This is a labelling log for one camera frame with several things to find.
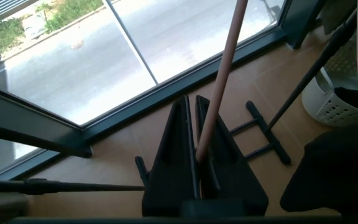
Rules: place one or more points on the window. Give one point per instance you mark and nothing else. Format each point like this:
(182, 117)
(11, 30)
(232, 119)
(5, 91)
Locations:
(179, 87)

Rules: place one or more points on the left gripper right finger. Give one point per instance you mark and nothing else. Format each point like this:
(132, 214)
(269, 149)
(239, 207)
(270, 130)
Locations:
(228, 186)

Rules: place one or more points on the black knit garment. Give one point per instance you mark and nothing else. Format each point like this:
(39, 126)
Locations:
(337, 171)

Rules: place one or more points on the black short-sleeved shirt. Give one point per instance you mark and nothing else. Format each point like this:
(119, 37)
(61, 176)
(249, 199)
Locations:
(350, 96)

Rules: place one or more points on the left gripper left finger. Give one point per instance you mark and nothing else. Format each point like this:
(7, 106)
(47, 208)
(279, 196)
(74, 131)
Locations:
(172, 174)

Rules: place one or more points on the black clothes rack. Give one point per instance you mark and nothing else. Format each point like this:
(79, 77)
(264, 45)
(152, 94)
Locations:
(306, 80)

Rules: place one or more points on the white laundry basket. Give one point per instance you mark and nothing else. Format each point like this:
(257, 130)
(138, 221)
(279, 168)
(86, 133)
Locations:
(331, 109)

